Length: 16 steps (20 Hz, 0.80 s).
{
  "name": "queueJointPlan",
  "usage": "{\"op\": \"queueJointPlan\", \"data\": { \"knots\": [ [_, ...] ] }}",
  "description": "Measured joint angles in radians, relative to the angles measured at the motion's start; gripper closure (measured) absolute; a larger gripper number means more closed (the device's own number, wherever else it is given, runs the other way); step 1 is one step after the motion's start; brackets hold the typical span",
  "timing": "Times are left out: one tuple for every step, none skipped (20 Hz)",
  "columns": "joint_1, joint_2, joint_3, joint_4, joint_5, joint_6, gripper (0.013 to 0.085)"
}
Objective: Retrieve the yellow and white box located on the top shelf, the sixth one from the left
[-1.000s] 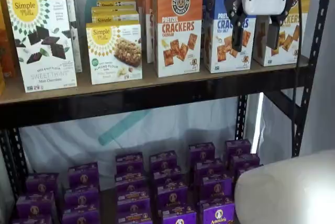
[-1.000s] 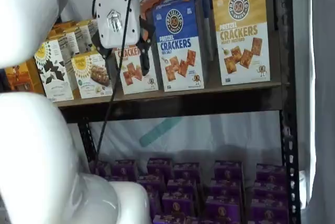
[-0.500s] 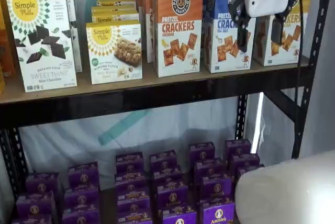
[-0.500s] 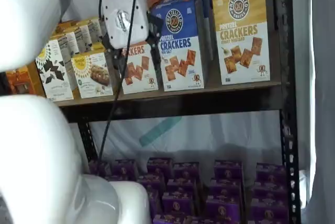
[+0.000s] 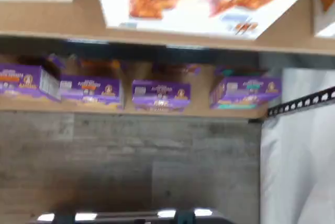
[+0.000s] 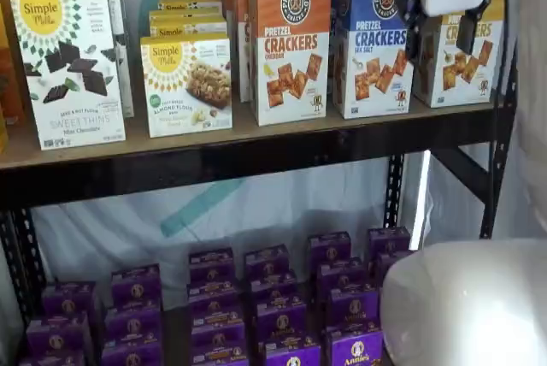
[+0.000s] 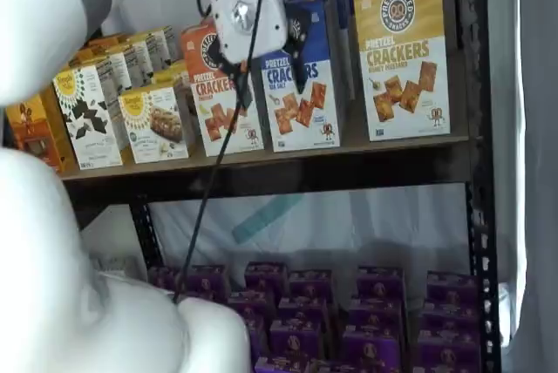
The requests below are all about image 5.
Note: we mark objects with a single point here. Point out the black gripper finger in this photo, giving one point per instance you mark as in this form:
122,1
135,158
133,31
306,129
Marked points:
65,218
188,217

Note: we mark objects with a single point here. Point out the yellow white pretzel cracker box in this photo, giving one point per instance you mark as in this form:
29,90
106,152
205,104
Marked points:
325,12

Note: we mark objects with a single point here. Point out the wooden shelf board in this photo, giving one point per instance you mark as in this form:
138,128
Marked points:
15,106
52,20

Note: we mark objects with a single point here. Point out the purple snack box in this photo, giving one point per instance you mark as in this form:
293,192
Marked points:
162,93
21,80
91,88

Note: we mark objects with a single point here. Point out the purple box with teal stripe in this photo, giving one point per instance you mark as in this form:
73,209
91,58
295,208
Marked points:
246,90

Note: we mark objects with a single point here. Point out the blue white pretzel cracker box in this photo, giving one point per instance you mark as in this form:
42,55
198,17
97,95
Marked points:
183,17

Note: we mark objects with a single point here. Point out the white fabric curtain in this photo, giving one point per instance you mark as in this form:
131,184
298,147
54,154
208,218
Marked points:
301,169

